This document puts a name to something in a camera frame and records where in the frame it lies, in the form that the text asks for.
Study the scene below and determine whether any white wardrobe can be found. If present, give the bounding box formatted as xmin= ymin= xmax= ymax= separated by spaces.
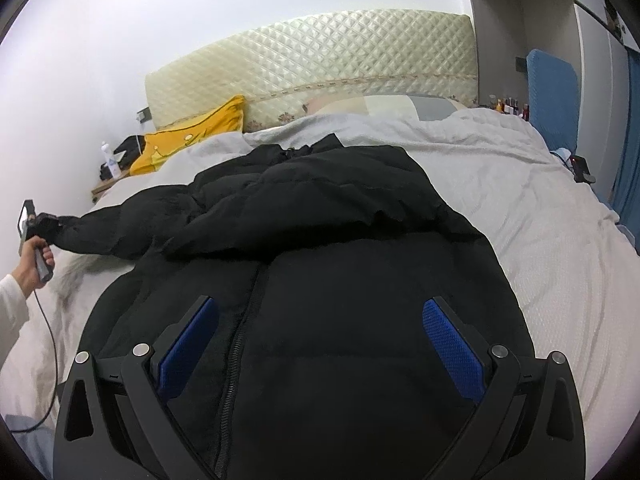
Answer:
xmin=467 ymin=0 xmax=632 ymax=201

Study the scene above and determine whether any cream quilted headboard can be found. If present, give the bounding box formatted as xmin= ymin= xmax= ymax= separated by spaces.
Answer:
xmin=145 ymin=9 xmax=477 ymax=130

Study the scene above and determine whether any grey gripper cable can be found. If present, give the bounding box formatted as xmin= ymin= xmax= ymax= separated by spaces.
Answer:
xmin=9 ymin=287 xmax=57 ymax=435

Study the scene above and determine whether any blue padded board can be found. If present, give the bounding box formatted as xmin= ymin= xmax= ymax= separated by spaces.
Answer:
xmin=526 ymin=49 xmax=581 ymax=157

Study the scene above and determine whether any yellow pillow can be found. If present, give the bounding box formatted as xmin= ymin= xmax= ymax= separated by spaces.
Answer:
xmin=129 ymin=95 xmax=247 ymax=177

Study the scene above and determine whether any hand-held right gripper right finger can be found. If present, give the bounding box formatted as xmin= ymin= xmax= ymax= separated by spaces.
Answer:
xmin=421 ymin=296 xmax=587 ymax=480

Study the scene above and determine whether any white plastic bottle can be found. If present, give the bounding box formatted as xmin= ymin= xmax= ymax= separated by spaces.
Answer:
xmin=101 ymin=141 xmax=122 ymax=179

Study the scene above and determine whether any black and red device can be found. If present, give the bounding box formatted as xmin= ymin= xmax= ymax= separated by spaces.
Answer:
xmin=569 ymin=155 xmax=597 ymax=185

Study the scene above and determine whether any black bag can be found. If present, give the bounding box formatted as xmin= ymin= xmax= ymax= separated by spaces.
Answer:
xmin=99 ymin=135 xmax=147 ymax=181

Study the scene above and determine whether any wooden nightstand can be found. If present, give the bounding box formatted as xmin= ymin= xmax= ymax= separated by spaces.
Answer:
xmin=91 ymin=176 xmax=123 ymax=204

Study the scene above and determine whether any black puffer jacket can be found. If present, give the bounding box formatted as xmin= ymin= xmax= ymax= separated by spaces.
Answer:
xmin=54 ymin=133 xmax=536 ymax=480

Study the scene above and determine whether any person's left forearm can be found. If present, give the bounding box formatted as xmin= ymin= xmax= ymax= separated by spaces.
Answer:
xmin=0 ymin=274 xmax=32 ymax=366

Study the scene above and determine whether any person's left hand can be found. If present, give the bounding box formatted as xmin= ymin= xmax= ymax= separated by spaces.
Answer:
xmin=11 ymin=236 xmax=55 ymax=292

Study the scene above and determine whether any white bed blanket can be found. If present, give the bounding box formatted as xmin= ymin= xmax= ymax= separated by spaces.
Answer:
xmin=0 ymin=108 xmax=640 ymax=480

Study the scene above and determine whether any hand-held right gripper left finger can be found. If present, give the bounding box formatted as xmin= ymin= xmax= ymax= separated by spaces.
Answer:
xmin=52 ymin=296 xmax=220 ymax=480

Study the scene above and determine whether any patchwork pillow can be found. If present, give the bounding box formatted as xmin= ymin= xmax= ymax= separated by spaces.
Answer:
xmin=303 ymin=94 xmax=468 ymax=121

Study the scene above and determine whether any blue curtain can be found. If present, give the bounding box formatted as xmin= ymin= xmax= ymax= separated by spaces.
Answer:
xmin=610 ymin=45 xmax=640 ymax=256

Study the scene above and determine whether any group of cosmetic bottles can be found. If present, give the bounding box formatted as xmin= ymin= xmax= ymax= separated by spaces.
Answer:
xmin=489 ymin=96 xmax=531 ymax=121

